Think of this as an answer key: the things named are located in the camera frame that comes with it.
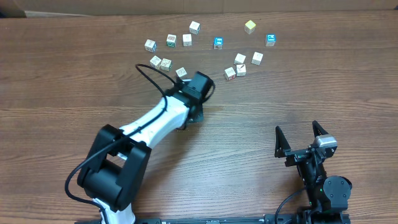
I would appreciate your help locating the wooden block green letter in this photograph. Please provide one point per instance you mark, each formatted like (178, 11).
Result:
(171, 40)

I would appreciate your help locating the plain wooden block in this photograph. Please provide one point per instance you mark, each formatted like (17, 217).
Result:
(187, 40)

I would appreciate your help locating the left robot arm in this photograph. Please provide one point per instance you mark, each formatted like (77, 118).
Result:
(116, 163)

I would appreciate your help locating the yellow top wooden block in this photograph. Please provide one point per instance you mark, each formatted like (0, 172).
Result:
(249, 27)

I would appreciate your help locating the wooden block red three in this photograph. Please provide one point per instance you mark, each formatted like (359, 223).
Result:
(181, 72)

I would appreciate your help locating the blue top wooden block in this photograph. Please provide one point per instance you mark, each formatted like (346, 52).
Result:
(218, 43)

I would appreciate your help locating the blue top block right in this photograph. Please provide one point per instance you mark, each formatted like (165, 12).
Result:
(270, 40)

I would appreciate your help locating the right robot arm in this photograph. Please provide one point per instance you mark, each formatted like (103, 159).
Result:
(327, 195)

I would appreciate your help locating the wooden block far top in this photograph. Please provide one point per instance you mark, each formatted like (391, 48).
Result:
(194, 27)

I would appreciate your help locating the wooden block number four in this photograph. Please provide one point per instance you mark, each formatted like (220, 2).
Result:
(240, 70)

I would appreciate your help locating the wooden block green edge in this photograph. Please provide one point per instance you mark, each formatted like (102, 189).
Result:
(166, 64)

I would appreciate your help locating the wooden block blue H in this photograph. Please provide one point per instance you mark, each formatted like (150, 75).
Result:
(257, 58)

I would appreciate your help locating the cardboard backdrop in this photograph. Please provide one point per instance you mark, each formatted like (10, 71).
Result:
(18, 8)

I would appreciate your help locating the wooden block yellow side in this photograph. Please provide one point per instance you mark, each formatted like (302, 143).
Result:
(239, 59)

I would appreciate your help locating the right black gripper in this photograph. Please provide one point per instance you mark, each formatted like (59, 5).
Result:
(300, 155)

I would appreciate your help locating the wooden block yellow edge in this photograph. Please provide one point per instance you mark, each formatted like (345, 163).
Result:
(155, 62)

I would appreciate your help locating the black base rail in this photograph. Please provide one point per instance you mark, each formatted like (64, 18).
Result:
(267, 219)

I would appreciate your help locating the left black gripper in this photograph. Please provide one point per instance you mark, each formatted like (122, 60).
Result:
(193, 117)

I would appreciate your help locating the wooden block blue side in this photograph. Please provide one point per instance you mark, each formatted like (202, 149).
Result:
(150, 45)

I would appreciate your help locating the wooden block red thirteen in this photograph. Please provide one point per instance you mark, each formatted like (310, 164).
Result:
(230, 73)

